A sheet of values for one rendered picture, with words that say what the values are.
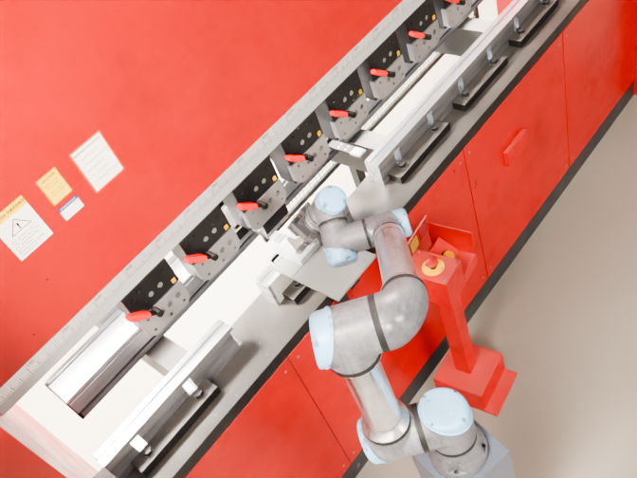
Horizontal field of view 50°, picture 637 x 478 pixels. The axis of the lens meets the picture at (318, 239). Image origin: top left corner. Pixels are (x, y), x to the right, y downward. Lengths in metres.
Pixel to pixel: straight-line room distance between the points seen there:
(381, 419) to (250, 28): 0.97
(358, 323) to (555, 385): 1.60
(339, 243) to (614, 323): 1.56
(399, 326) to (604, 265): 1.93
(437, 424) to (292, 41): 1.02
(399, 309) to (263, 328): 0.85
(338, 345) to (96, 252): 0.62
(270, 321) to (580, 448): 1.23
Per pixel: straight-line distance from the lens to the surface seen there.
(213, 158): 1.75
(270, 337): 2.06
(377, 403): 1.51
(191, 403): 2.01
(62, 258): 1.59
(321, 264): 2.00
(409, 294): 1.34
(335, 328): 1.31
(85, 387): 2.15
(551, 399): 2.78
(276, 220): 2.01
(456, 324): 2.45
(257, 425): 2.10
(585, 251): 3.19
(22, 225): 1.52
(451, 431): 1.63
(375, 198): 2.31
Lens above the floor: 2.44
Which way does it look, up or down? 44 degrees down
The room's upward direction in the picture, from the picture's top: 24 degrees counter-clockwise
